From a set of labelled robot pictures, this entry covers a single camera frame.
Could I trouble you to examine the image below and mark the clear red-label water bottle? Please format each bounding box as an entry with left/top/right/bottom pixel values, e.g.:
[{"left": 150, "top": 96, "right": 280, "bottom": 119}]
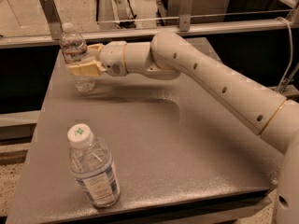
[{"left": 60, "top": 22, "right": 95, "bottom": 92}]

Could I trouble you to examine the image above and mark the clear blue-label water bottle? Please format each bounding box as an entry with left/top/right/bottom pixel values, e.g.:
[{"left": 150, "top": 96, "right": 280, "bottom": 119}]
[{"left": 67, "top": 123, "right": 121, "bottom": 208}]

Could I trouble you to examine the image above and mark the metal bracket post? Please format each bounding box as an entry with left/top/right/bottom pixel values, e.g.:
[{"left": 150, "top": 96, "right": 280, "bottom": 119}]
[
  {"left": 39, "top": 0, "right": 63, "bottom": 40},
  {"left": 178, "top": 0, "right": 192, "bottom": 32}
]

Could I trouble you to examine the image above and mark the thin horizontal wire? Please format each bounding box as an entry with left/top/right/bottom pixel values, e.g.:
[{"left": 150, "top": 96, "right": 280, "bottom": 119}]
[{"left": 96, "top": 9, "right": 292, "bottom": 24}]

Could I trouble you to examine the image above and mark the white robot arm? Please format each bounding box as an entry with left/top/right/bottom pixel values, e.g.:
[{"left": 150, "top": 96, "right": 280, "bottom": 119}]
[{"left": 67, "top": 32, "right": 299, "bottom": 224}]

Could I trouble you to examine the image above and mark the left metal bracket post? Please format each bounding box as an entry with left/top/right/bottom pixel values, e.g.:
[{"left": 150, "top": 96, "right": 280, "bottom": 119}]
[{"left": 39, "top": 0, "right": 63, "bottom": 40}]

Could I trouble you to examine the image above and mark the horizontal metal rail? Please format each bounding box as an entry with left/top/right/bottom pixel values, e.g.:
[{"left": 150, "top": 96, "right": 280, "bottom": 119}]
[{"left": 0, "top": 19, "right": 287, "bottom": 49}]

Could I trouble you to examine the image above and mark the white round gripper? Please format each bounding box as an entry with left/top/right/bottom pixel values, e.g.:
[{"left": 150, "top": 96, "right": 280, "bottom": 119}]
[{"left": 67, "top": 41, "right": 127, "bottom": 77}]

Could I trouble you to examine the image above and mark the white cable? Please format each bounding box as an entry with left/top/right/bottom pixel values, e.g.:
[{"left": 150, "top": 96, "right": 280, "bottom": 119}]
[{"left": 275, "top": 16, "right": 299, "bottom": 93}]

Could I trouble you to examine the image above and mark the right metal bracket post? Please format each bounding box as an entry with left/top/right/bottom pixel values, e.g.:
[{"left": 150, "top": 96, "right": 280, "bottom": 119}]
[{"left": 178, "top": 0, "right": 192, "bottom": 32}]

